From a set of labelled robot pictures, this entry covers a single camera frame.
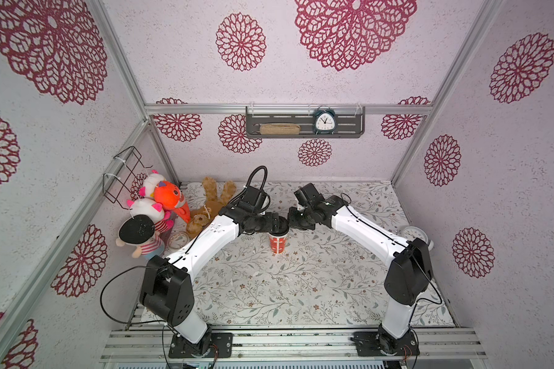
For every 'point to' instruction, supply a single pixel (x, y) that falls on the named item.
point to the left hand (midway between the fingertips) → (270, 227)
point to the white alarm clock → (411, 233)
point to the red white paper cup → (278, 243)
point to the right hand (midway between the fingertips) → (285, 220)
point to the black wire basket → (118, 188)
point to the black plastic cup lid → (283, 227)
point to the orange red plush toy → (168, 196)
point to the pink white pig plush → (155, 211)
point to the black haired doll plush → (140, 231)
